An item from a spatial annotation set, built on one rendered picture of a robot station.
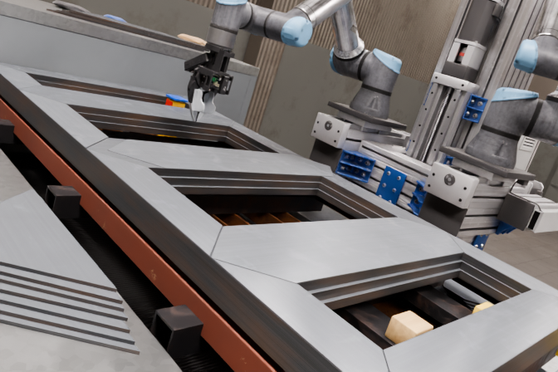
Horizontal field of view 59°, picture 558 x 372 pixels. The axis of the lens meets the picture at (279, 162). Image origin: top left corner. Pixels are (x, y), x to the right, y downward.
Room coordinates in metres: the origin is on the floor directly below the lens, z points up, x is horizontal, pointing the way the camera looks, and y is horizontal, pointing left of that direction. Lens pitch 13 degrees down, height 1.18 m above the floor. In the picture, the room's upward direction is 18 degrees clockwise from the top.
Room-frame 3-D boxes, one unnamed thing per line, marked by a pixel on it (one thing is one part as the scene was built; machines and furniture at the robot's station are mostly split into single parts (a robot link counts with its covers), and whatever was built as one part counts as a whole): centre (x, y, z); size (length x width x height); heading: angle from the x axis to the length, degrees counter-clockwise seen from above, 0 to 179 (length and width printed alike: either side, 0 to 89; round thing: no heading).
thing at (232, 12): (1.33, 0.24, 1.22); 0.09 x 0.08 x 0.11; 148
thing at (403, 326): (0.77, -0.30, 0.79); 0.06 x 0.05 x 0.04; 137
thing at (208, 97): (1.34, 0.23, 0.96); 0.06 x 0.03 x 0.09; 47
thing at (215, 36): (1.33, 0.24, 1.15); 0.08 x 0.08 x 0.05
